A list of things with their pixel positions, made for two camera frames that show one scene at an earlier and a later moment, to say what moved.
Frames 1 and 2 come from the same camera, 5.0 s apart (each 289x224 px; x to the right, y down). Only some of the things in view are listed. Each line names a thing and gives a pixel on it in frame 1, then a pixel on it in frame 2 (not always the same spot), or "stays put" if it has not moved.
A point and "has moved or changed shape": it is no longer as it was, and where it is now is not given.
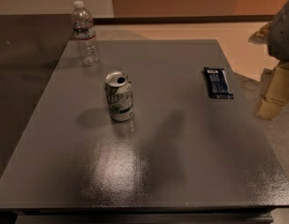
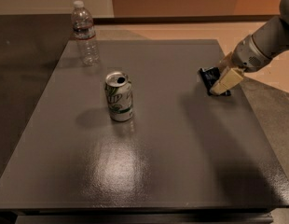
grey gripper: (282, 35) → (245, 57)
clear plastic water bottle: (84, 28) stays put
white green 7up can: (118, 90) stays put
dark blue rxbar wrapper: (217, 84) has moved or changed shape
